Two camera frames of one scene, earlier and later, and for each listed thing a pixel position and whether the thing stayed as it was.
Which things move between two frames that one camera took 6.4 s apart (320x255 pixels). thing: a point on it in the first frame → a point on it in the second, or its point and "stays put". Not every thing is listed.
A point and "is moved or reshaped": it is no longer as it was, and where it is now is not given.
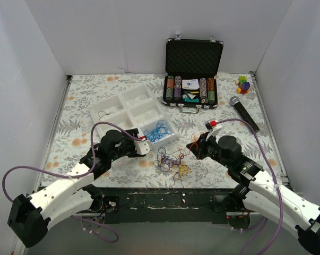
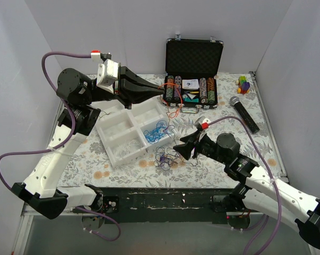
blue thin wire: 160,130 stays put
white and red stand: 212,124 → 202,119
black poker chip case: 190,82 stays put
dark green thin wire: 106,113 stays put
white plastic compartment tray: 138,108 stays put
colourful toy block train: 243,85 stays put
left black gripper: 133,151 → 120,86
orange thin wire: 195,142 is moved or reshaped
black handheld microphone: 235,101 stays put
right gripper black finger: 196,147 → 185,149
